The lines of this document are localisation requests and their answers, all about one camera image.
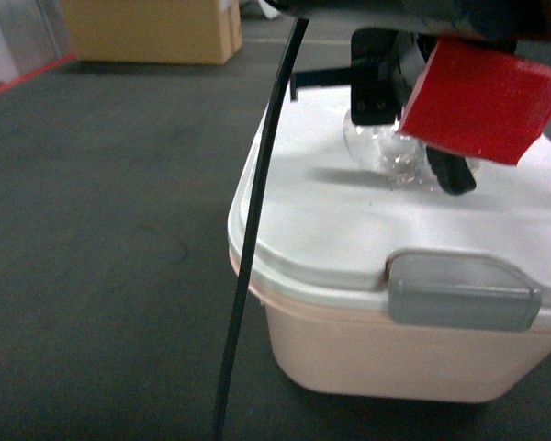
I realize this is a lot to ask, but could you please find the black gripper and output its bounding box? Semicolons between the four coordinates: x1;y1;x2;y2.
289;28;430;127

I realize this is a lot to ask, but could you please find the white box lid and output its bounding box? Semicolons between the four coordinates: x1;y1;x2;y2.
250;87;551;333

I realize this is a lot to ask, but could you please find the cardboard box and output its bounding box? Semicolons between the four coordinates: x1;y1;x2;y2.
60;0;242;65

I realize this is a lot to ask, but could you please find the pink plastic storage box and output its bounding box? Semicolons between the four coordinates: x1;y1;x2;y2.
250;247;551;403

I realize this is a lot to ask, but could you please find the black cable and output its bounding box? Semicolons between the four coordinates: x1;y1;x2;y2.
212;17;310;441

